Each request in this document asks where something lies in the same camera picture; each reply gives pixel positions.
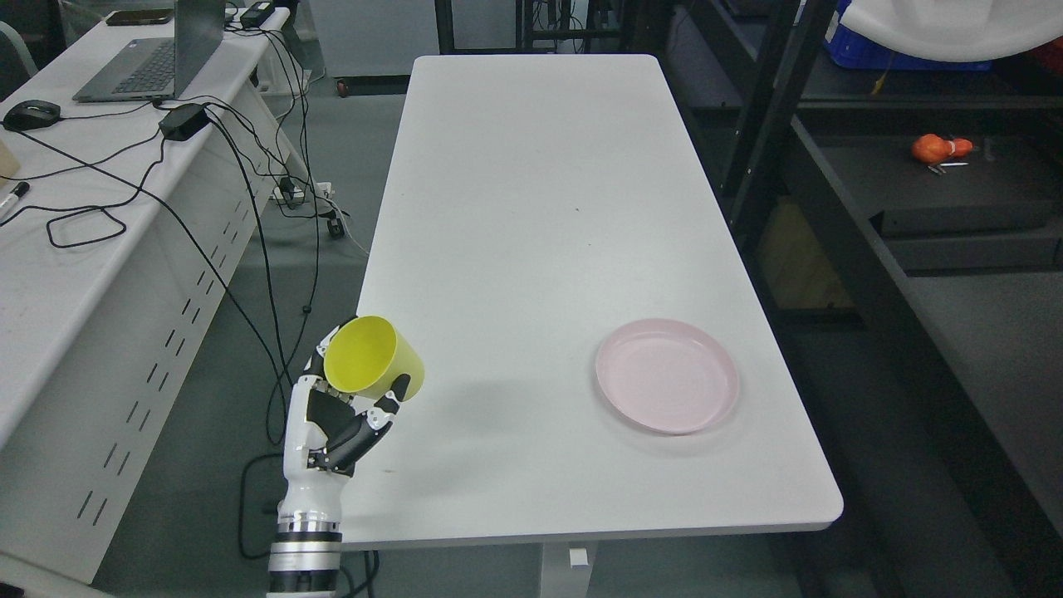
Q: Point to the orange toy on shelf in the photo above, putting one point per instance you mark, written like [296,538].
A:
[933,149]

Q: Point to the white side desk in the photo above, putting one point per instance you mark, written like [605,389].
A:
[111,275]

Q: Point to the grey laptop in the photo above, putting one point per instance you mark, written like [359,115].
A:
[161,68]

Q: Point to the black computer mouse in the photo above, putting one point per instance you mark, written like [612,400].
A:
[30,115]

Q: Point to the white cloth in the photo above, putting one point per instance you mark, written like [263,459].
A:
[957,31]

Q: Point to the black metal shelf rack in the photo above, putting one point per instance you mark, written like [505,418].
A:
[919,306]

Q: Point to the pink plastic plate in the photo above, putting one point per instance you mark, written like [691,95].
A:
[667,376]

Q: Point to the black power adapter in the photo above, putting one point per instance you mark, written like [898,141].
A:
[184,122]
[255,14]

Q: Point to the black marker pen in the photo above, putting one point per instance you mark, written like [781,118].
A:
[12,198]

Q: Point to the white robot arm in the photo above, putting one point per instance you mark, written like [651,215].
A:
[304,559]

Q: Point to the yellow plastic cup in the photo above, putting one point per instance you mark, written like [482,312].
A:
[367,354]

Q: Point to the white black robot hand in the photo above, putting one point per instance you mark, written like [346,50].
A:
[327,433]

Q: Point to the white power strip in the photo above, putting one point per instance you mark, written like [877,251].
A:
[293,195]

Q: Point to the blue plastic crate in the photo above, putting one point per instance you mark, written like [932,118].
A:
[850,50]

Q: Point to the white table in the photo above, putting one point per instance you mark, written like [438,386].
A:
[533,205]

